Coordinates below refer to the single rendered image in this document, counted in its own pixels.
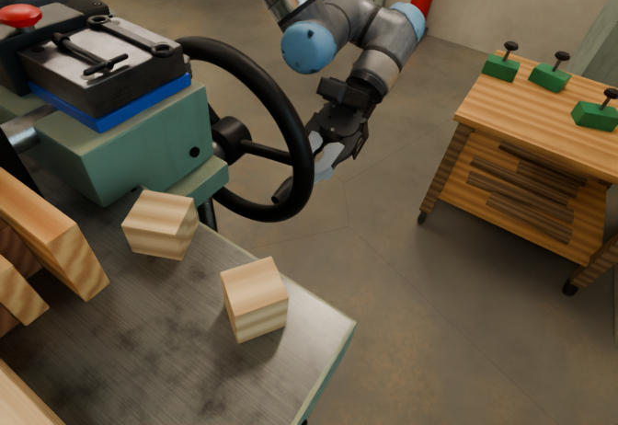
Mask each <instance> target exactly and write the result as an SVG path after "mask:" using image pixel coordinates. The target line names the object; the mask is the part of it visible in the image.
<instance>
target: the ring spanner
mask: <svg viewBox="0 0 618 425"><path fill-rule="evenodd" d="M97 21H102V22H97ZM111 22H112V21H111V19H110V18H109V17H107V16H93V17H90V18H89V19H88V20H87V24H88V25H89V26H90V27H92V28H96V29H102V28H103V29H106V30H108V31H110V32H112V33H115V34H117V35H119V36H121V37H123V38H124V39H127V40H130V41H132V42H134V43H136V44H138V45H141V46H143V47H144V48H146V49H148V50H150V51H151V54H152V55H153V56H154V57H156V58H169V57H171V56H173V55H174V54H175V52H176V49H175V47H173V46H172V45H170V44H166V43H160V44H158V43H156V42H153V41H151V40H148V39H147V38H144V37H142V36H140V35H138V34H136V33H133V32H131V31H129V30H127V29H124V28H122V27H120V26H118V25H115V24H113V23H111ZM161 50H167V52H159V51H161Z"/></svg>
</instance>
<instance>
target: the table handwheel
mask: <svg viewBox="0 0 618 425"><path fill-rule="evenodd" d="M173 41H174V42H176V43H178V44H180V45H181V46H182V51H183V53H184V54H186V55H187V56H189V58H190V60H191V61H193V60H198V61H204V62H207V63H212V64H214V65H217V66H219V67H221V68H223V69H224V70H225V71H227V72H228V73H230V74H231V75H233V76H235V77H236V78H237V79H238V80H240V81H241V82H242V83H243V84H244V85H245V86H247V87H248V88H249V89H250V90H251V91H252V92H253V93H254V94H255V95H256V96H257V98H258V99H259V100H260V101H261V102H262V104H263V105H264V106H265V107H266V109H267V110H268V112H269V113H270V115H271V116H272V118H273V119H274V120H275V122H276V123H277V125H278V127H279V129H280V131H281V133H282V135H283V138H284V140H285V142H286V144H287V146H288V149H289V152H287V151H283V150H280V149H276V148H272V147H268V146H266V145H263V144H257V143H254V142H252V137H251V133H250V131H249V129H248V128H247V127H246V125H245V124H244V123H243V122H241V121H240V120H239V119H237V118H235V117H232V116H225V117H223V118H222V119H220V118H219V117H218V115H217V114H216V113H215V111H214V110H213V108H212V107H211V105H210V104H209V102H208V108H209V116H210V124H211V131H212V145H213V155H215V156H217V157H219V158H221V159H222V160H223V161H225V162H227V164H228V166H230V165H232V164H233V163H235V162H236V161H237V160H238V159H240V158H241V157H242V156H243V155H245V154H251V155H257V156H261V157H265V158H267V159H271V160H274V161H277V162H280V163H283V164H285V165H288V166H292V169H293V182H292V190H291V192H290V194H289V195H288V197H287V198H286V199H285V200H284V201H282V202H280V203H277V204H272V205H265V204H258V203H254V202H252V201H248V200H246V199H243V198H241V197H240V196H238V195H236V194H234V193H233V192H231V191H230V190H229V189H228V188H226V187H225V186H222V187H221V188H220V189H219V190H217V191H216V192H215V193H214V194H212V198H213V199H214V200H216V201H217V202H219V203H220V204H221V205H222V206H224V207H225V208H227V209H228V210H230V211H232V212H234V213H237V214H239V215H241V216H243V217H245V218H248V219H251V220H254V221H258V222H262V223H277V222H282V221H286V220H288V219H290V218H292V217H293V216H295V215H296V214H298V213H299V212H300V211H301V210H302V209H303V207H304V206H305V205H306V203H307V202H308V201H309V199H310V196H311V194H312V191H313V187H314V182H315V161H314V156H313V151H312V147H311V144H310V141H309V138H308V135H307V132H306V130H305V128H304V126H303V122H302V120H301V118H300V116H299V114H298V113H297V111H296V109H295V107H294V106H293V104H292V103H291V101H290V100H289V98H288V97H287V96H286V94H285V93H284V92H283V90H282V89H281V88H280V86H279V85H278V84H277V83H276V81H275V80H274V79H273V78H272V77H271V76H270V75H269V74H268V73H267V72H266V71H265V70H264V69H263V68H262V67H261V66H260V65H259V64H257V63H256V62H255V61H253V60H252V59H251V58H250V57H248V56H247V55H245V54H244V53H242V52H240V51H239V50H238V49H236V48H235V47H233V46H231V45H229V44H227V43H225V42H222V41H220V40H216V39H212V38H208V37H202V36H187V37H183V38H179V39H176V40H173Z"/></svg>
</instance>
